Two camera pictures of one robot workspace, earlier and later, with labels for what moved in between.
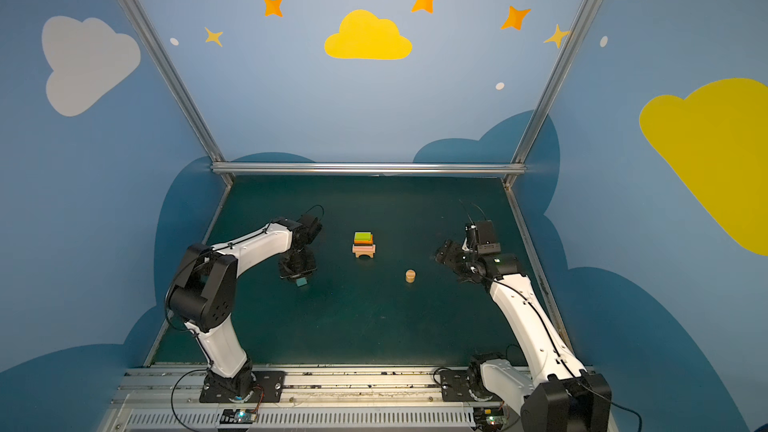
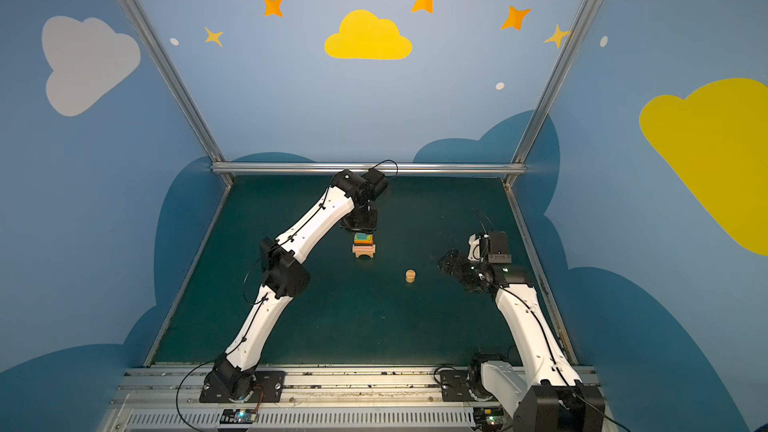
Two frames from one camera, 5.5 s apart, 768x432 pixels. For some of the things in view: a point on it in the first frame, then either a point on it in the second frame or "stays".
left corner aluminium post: (165, 61) stays
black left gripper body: (297, 268) → (364, 223)
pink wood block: (363, 248) stays
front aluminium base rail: (169, 399) stays
